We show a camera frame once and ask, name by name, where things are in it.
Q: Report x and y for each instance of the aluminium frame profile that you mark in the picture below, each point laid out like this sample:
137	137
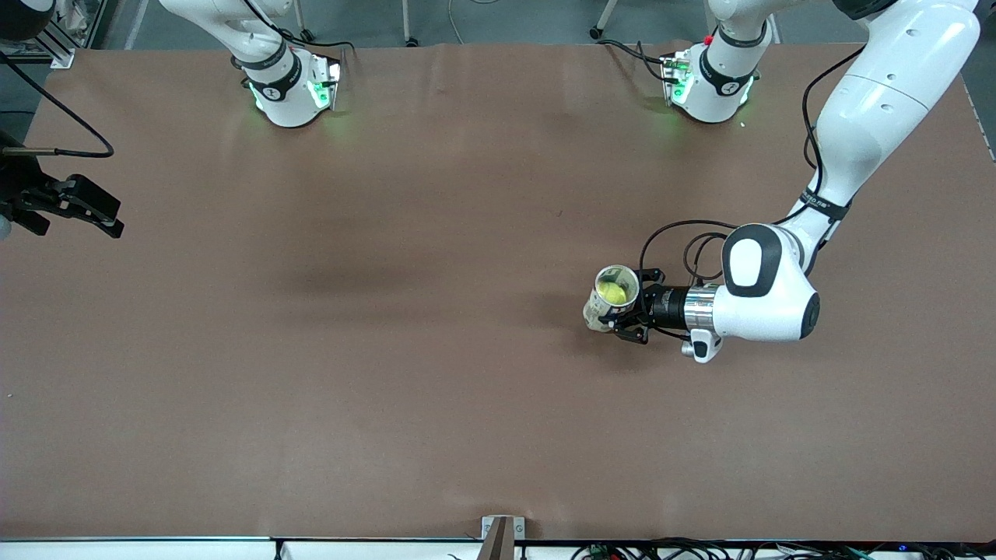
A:
58	47

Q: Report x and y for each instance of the chair leg with castor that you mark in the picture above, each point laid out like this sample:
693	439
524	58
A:
408	23
303	23
603	19

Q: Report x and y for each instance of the metal base connector plate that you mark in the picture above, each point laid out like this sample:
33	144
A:
331	78
671	78

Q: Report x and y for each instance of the white table edge rail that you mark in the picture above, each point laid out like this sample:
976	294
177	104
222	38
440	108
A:
156	551

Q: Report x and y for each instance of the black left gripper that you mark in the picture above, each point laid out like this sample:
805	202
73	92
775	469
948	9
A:
666	306

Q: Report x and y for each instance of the metal camera post bracket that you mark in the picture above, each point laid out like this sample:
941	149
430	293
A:
502	535

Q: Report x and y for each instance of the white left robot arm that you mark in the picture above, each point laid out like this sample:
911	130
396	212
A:
879	101

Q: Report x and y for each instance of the yellow tennis ball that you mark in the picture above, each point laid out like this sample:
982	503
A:
612	292

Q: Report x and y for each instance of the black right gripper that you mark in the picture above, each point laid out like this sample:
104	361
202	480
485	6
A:
22	189

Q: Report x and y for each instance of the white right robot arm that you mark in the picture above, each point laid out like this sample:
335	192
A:
272	85

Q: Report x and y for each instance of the clear tennis ball can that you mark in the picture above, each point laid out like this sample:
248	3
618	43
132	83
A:
595	316

